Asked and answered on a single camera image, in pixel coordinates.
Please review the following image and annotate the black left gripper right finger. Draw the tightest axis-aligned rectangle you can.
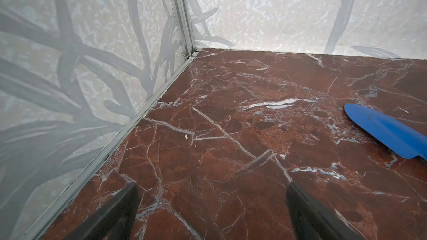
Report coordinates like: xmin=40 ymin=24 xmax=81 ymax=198
xmin=286 ymin=182 xmax=363 ymax=240

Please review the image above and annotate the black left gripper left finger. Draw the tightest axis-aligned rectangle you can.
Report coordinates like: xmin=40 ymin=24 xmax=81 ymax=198
xmin=64 ymin=183 xmax=140 ymax=240

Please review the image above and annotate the blue toy shovel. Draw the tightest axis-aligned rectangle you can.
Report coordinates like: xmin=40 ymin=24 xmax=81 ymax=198
xmin=344 ymin=103 xmax=427 ymax=159

